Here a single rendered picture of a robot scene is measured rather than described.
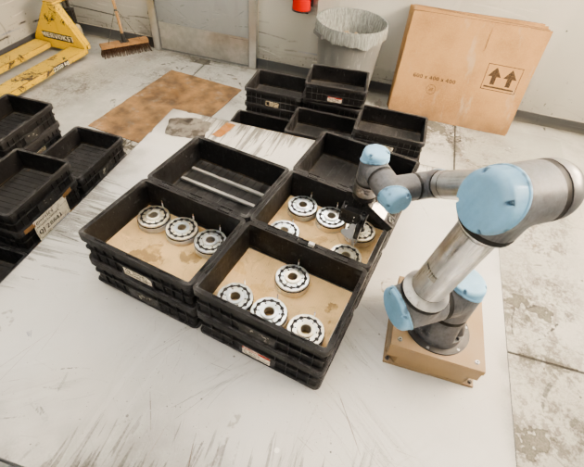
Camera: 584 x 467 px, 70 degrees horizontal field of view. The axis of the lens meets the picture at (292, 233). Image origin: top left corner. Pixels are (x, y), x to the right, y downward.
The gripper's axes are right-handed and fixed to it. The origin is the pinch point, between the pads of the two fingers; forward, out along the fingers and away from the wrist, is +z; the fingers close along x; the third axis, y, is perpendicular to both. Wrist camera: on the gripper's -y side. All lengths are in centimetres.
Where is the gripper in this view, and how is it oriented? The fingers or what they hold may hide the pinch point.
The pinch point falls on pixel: (357, 238)
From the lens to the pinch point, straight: 139.1
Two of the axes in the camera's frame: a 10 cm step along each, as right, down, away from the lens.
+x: -4.4, 6.6, -6.2
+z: -0.9, 6.5, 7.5
